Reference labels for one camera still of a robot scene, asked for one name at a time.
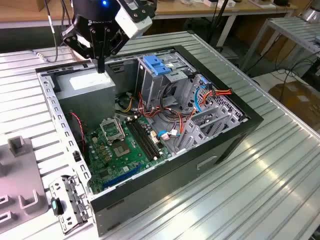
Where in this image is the CPU socket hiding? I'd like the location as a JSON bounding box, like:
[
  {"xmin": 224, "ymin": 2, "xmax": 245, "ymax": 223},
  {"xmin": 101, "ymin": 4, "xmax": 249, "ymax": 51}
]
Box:
[{"xmin": 111, "ymin": 139, "xmax": 132, "ymax": 159}]

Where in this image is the black teal latch tab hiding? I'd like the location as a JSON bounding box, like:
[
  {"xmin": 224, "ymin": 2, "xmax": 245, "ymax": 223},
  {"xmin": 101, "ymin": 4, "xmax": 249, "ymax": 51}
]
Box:
[{"xmin": 50, "ymin": 196, "xmax": 64, "ymax": 216}]

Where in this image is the black RAM slot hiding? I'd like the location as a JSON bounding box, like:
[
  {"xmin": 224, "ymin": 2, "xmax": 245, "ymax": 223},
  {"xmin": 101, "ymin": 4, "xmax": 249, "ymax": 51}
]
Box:
[
  {"xmin": 135, "ymin": 118, "xmax": 162, "ymax": 158},
  {"xmin": 126, "ymin": 120, "xmax": 154, "ymax": 162},
  {"xmin": 132, "ymin": 119, "xmax": 159, "ymax": 159},
  {"xmin": 129, "ymin": 119, "xmax": 156, "ymax": 161}
]

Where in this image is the black sleeved wire bundle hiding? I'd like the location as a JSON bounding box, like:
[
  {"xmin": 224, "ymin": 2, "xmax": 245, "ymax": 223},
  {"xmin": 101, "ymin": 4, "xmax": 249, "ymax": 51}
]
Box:
[{"xmin": 159, "ymin": 82, "xmax": 182, "ymax": 113}]

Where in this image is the metal socket cover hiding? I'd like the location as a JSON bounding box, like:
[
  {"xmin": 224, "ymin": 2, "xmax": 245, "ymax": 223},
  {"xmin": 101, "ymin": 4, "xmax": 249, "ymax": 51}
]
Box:
[{"xmin": 99, "ymin": 116, "xmax": 126, "ymax": 145}]

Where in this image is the black open PC case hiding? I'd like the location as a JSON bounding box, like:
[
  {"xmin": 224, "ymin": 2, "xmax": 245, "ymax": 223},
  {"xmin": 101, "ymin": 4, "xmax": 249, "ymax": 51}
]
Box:
[{"xmin": 34, "ymin": 44, "xmax": 265, "ymax": 237}]

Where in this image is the grey parts rack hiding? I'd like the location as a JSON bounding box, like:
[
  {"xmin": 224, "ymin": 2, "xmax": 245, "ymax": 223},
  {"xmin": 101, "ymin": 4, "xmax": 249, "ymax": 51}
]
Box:
[{"xmin": 0, "ymin": 136, "xmax": 48, "ymax": 232}]

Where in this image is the grey metal disk bay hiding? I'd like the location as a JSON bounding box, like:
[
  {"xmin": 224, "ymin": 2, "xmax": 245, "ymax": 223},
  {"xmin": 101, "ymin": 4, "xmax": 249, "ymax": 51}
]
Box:
[{"xmin": 174, "ymin": 73, "xmax": 250, "ymax": 155}]

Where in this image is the brown cardboard box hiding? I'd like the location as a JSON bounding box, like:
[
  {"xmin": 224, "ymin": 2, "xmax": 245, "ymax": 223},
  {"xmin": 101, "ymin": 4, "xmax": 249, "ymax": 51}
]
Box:
[{"xmin": 268, "ymin": 80, "xmax": 320, "ymax": 130}]

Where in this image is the blue flat data wire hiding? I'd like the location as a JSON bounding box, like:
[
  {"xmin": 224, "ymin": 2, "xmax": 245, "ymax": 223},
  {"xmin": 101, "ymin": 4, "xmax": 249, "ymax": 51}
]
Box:
[{"xmin": 193, "ymin": 79, "xmax": 213, "ymax": 113}]

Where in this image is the blue expansion slot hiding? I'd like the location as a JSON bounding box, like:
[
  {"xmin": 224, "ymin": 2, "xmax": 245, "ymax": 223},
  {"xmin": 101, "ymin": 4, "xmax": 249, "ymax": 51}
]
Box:
[{"xmin": 102, "ymin": 163, "xmax": 143, "ymax": 190}]

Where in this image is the blue plastic drive latch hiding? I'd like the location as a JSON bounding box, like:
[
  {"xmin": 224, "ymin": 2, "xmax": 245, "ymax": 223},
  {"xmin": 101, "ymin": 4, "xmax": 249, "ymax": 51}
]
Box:
[{"xmin": 143, "ymin": 54, "xmax": 173, "ymax": 77}]

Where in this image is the orange red power wire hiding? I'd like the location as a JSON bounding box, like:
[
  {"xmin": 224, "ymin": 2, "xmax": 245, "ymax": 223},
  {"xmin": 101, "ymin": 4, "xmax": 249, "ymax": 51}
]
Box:
[{"xmin": 199, "ymin": 86, "xmax": 233, "ymax": 106}]

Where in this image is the grey power supply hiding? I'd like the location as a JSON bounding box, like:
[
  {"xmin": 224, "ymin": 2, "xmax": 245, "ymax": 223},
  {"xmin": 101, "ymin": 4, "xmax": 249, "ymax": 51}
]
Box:
[{"xmin": 51, "ymin": 68, "xmax": 117, "ymax": 131}]

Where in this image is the grey card retention bracket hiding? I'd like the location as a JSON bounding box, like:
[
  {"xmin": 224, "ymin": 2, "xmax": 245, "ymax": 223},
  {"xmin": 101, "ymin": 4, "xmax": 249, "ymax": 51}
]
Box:
[{"xmin": 48, "ymin": 174, "xmax": 91, "ymax": 235}]

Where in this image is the orange red wire bundle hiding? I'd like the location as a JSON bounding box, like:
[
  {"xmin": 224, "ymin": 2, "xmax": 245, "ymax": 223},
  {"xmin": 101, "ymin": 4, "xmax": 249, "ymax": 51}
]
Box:
[{"xmin": 136, "ymin": 96, "xmax": 198, "ymax": 141}]

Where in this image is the blue wire with white label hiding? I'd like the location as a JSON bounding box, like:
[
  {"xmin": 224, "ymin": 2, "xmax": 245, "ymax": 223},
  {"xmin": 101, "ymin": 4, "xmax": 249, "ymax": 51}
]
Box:
[{"xmin": 156, "ymin": 129, "xmax": 181, "ymax": 141}]

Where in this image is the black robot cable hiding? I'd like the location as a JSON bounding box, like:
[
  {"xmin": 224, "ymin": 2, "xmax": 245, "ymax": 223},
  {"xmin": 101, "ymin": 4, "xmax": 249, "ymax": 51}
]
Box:
[
  {"xmin": 31, "ymin": 0, "xmax": 61, "ymax": 63},
  {"xmin": 60, "ymin": 0, "xmax": 73, "ymax": 28}
]

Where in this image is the green motherboard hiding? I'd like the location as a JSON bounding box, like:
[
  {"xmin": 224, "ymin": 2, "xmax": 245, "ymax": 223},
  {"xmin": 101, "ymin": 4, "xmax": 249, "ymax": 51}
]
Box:
[{"xmin": 83, "ymin": 116, "xmax": 173, "ymax": 195}]

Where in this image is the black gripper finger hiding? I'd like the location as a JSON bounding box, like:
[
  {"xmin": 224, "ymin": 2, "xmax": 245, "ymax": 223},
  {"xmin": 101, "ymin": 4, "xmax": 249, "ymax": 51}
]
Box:
[
  {"xmin": 61, "ymin": 25, "xmax": 102, "ymax": 74},
  {"xmin": 100, "ymin": 27, "xmax": 126, "ymax": 74}
]

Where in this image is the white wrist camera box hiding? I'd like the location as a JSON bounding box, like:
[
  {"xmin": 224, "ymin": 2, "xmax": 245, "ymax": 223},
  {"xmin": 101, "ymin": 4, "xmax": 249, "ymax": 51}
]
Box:
[{"xmin": 114, "ymin": 0, "xmax": 157, "ymax": 40}]

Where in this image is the yellow black power wire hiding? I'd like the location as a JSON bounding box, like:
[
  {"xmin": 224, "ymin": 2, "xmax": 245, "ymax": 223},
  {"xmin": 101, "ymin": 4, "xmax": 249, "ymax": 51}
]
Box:
[{"xmin": 117, "ymin": 96, "xmax": 137, "ymax": 115}]

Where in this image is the wooden desk with white frame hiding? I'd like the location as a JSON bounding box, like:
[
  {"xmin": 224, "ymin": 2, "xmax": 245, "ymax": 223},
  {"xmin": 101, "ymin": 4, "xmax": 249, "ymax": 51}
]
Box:
[{"xmin": 0, "ymin": 0, "xmax": 300, "ymax": 50}]

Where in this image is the metal slat side table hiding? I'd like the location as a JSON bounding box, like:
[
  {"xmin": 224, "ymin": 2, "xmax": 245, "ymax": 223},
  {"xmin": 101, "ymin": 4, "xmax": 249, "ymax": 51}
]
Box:
[{"xmin": 239, "ymin": 16, "xmax": 320, "ymax": 73}]

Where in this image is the grey optical drive cage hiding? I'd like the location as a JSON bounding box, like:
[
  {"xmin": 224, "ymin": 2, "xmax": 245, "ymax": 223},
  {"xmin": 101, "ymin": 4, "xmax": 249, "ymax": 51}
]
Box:
[{"xmin": 136, "ymin": 51, "xmax": 198, "ymax": 111}]

